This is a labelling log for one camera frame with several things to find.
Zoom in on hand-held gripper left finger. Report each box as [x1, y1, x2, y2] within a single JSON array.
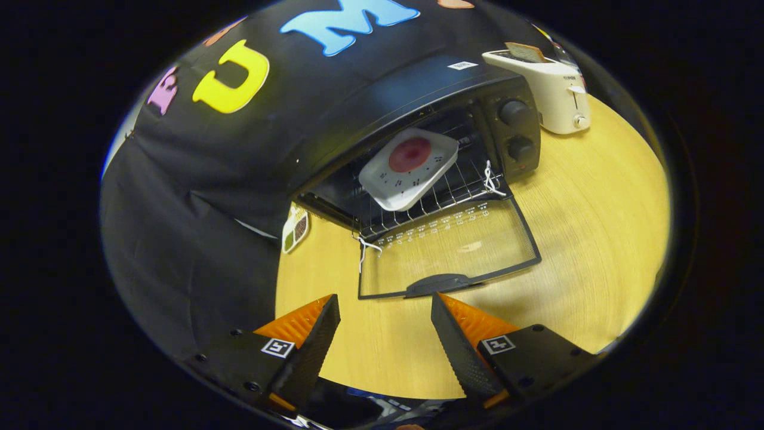
[[185, 294, 341, 413]]

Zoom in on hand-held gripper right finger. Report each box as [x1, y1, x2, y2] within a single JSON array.
[[431, 291, 597, 410]]

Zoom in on white square plate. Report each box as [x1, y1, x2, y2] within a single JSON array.
[[358, 128, 460, 212]]

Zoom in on pink round food slice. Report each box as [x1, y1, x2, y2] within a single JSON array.
[[389, 137, 432, 173]]

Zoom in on black toaster oven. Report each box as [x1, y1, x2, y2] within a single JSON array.
[[289, 55, 543, 299]]

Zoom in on white pop-up toaster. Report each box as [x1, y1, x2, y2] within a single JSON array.
[[482, 49, 592, 135]]

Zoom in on white divided bean dish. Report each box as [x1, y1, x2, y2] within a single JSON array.
[[282, 206, 310, 254]]

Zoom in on brown toast slice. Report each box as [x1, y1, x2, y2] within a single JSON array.
[[505, 42, 547, 63]]

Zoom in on metal wire oven rack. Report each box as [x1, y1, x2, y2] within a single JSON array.
[[352, 149, 508, 239]]

